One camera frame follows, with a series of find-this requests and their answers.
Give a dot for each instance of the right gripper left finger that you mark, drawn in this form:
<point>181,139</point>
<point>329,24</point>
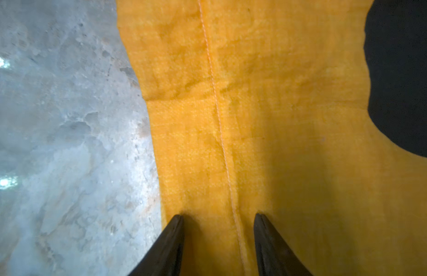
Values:
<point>164,258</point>

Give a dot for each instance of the yellow pillowcase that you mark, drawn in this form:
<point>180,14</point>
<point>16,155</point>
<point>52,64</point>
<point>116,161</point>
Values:
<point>261,107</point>

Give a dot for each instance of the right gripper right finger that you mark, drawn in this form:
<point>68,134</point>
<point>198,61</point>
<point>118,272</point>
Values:
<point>274,256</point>

